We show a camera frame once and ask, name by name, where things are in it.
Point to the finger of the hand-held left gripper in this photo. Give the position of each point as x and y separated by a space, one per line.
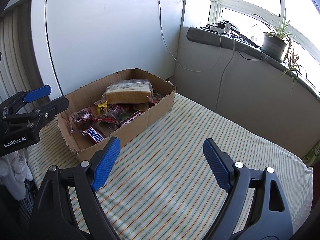
53 106
37 92

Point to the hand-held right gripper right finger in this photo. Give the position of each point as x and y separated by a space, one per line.
217 165

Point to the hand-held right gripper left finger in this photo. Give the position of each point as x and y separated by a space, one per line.
106 165

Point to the clear cookie packet red ends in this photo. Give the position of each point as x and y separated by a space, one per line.
106 120
80 118

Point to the brown chocolate bar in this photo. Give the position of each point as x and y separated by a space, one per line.
130 118
95 135

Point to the yellow candy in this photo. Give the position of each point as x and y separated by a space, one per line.
102 107

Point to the black patterned candy packet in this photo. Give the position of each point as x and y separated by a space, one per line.
115 108

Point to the brown cardboard box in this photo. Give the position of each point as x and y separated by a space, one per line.
150 112

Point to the bread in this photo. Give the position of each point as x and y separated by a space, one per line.
127 96

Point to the white ribbed panel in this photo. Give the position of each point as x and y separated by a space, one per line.
15 55

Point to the striped tablecloth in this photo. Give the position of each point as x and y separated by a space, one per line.
175 130

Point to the white refrigerator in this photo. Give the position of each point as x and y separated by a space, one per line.
100 30

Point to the green carton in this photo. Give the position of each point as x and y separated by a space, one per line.
313 155

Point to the grey windowsill pad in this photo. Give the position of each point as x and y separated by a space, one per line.
200 36

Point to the potted spider plant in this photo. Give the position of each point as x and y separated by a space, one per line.
273 46

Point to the white power strip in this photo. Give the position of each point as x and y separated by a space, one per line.
220 28

